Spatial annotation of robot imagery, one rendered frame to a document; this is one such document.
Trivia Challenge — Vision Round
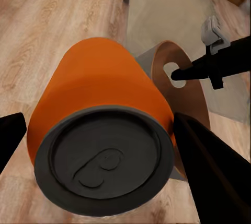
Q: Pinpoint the can of soda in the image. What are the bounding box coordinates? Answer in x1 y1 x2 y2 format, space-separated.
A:
27 38 176 217

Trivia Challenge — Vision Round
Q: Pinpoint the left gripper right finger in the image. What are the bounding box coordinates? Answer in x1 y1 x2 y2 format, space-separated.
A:
173 112 251 224

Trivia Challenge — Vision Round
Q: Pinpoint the trash can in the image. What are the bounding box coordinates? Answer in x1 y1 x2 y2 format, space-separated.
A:
135 40 211 182

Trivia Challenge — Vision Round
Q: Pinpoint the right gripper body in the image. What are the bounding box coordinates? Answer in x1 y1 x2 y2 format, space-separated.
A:
206 36 251 90

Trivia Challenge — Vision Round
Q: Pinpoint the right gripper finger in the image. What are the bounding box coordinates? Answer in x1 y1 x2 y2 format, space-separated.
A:
172 57 204 75
171 55 209 80

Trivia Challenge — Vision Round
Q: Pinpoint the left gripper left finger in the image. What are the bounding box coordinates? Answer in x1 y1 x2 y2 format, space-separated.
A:
0 112 28 174

